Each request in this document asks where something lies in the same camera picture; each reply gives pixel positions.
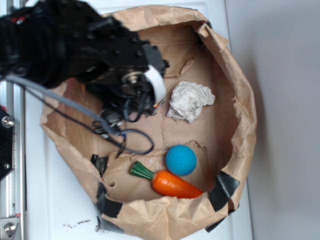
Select crumpled white paper ball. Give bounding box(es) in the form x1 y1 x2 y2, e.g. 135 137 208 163
166 81 216 123

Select aluminium frame rail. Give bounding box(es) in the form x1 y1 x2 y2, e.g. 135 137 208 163
0 80 28 240

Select blue golf ball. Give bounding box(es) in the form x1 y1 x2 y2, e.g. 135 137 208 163
165 144 197 176

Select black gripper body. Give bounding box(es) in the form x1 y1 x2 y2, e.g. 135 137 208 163
72 16 170 123

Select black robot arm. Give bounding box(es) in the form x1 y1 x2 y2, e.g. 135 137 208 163
0 0 169 123

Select brown paper bag tray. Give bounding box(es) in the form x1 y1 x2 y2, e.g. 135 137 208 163
40 5 257 240

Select thin black cable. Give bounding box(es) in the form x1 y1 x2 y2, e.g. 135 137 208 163
23 84 155 157

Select orange plastic carrot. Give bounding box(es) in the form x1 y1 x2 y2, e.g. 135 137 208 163
129 161 204 199

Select grey cable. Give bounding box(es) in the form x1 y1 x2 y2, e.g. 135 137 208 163
4 75 118 136

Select black mounting bracket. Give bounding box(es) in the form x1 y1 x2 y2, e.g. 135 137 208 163
0 105 15 181

